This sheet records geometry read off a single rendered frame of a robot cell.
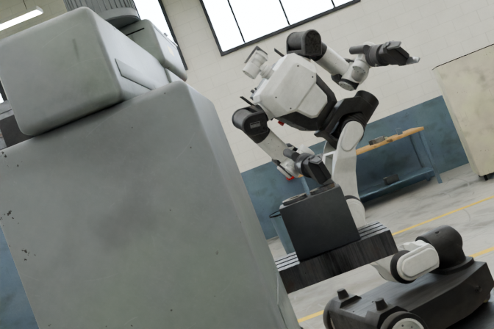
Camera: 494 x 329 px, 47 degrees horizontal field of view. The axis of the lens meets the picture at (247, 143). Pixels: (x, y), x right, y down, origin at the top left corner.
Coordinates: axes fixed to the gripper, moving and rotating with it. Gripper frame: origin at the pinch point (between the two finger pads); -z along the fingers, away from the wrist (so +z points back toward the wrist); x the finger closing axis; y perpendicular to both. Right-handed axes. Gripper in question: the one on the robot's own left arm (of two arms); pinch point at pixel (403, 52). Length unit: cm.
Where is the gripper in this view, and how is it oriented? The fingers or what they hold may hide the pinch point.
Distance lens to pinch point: 221.7
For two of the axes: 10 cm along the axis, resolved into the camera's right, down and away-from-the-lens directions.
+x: -7.7, -4.9, -4.1
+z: -4.3, -0.7, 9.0
